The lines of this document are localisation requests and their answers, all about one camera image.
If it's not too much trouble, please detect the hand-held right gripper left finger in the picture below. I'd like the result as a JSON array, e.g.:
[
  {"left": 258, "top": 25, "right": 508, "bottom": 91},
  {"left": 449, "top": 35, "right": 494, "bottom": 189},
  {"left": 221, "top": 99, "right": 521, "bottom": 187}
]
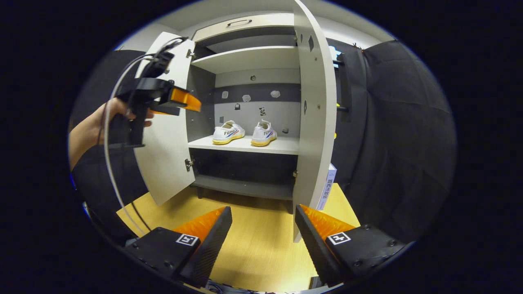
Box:
[{"left": 125, "top": 206, "right": 232, "bottom": 288}]

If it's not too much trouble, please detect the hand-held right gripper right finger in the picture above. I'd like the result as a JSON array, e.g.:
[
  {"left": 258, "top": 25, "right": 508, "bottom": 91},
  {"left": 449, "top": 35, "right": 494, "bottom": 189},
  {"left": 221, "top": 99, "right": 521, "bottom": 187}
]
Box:
[{"left": 295, "top": 204, "right": 409, "bottom": 286}]

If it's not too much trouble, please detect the white shoe cabinet door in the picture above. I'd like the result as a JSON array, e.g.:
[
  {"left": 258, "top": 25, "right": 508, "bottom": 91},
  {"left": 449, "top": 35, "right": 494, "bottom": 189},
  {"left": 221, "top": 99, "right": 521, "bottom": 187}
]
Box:
[
  {"left": 292, "top": 0, "right": 338, "bottom": 242},
  {"left": 133, "top": 32, "right": 197, "bottom": 206}
]

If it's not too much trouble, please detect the white canvas shoe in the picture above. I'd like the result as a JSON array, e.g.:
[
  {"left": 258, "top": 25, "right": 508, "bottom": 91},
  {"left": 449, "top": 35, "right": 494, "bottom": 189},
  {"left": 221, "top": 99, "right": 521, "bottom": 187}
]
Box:
[
  {"left": 251, "top": 119, "right": 277, "bottom": 147},
  {"left": 212, "top": 120, "right": 246, "bottom": 145}
]

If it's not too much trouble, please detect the white shoe cabinet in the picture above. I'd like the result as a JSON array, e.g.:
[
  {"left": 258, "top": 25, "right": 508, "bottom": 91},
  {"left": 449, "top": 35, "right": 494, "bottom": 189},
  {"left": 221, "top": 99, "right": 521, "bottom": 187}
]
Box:
[{"left": 186, "top": 27, "right": 301, "bottom": 215}]

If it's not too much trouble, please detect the white cabinet drawer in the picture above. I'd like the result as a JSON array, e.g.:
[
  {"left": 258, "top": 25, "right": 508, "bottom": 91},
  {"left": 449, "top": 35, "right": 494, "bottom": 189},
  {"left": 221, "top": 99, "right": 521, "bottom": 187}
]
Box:
[{"left": 192, "top": 13, "right": 295, "bottom": 42}]

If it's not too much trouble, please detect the black backdrop cloth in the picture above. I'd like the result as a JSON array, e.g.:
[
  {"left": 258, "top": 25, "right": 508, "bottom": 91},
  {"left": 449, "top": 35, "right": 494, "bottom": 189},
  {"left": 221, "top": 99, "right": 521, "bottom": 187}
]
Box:
[
  {"left": 69, "top": 50, "right": 150, "bottom": 245},
  {"left": 327, "top": 39, "right": 457, "bottom": 243}
]

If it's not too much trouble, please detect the purple book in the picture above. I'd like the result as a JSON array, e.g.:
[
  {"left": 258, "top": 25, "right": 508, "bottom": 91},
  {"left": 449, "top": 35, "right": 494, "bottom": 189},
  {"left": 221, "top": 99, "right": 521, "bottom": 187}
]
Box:
[{"left": 317, "top": 163, "right": 337, "bottom": 211}]

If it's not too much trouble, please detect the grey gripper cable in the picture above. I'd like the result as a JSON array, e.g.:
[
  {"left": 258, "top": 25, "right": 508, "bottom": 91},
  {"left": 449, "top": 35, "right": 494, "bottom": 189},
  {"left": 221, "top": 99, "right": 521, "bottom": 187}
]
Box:
[{"left": 102, "top": 36, "right": 189, "bottom": 237}]

